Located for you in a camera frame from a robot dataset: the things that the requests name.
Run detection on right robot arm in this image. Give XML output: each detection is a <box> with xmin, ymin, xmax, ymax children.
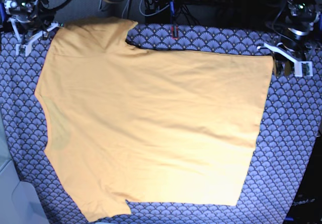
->
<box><xmin>1</xmin><ymin>0</ymin><xmax>72</xmax><ymax>56</ymax></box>

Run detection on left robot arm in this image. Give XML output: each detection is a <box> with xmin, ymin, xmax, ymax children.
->
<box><xmin>258</xmin><ymin>0</ymin><xmax>321</xmax><ymax>78</ymax></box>

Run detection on red clip marker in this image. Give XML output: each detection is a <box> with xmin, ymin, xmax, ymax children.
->
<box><xmin>171</xmin><ymin>25</ymin><xmax>179</xmax><ymax>40</ymax></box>

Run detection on blue fan-patterned tablecloth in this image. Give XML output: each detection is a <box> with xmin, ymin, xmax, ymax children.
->
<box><xmin>1</xmin><ymin>24</ymin><xmax>321</xmax><ymax>223</ymax></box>

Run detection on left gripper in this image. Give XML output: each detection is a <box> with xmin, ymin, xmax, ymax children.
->
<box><xmin>257</xmin><ymin>5</ymin><xmax>317</xmax><ymax>77</ymax></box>

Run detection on white plastic bin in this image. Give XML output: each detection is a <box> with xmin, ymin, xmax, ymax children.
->
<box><xmin>0</xmin><ymin>123</ymin><xmax>51</xmax><ymax>224</ymax></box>

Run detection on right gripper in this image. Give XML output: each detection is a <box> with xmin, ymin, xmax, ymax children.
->
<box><xmin>5</xmin><ymin>0</ymin><xmax>63</xmax><ymax>56</ymax></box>

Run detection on yellow T-shirt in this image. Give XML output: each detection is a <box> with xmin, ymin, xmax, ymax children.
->
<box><xmin>35</xmin><ymin>18</ymin><xmax>273</xmax><ymax>221</ymax></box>

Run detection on white cable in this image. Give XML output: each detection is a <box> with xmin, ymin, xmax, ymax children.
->
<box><xmin>138</xmin><ymin>0</ymin><xmax>172</xmax><ymax>17</ymax></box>

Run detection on black OpenArm box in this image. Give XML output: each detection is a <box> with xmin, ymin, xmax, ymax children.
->
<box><xmin>284</xmin><ymin>136</ymin><xmax>321</xmax><ymax>223</ymax></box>

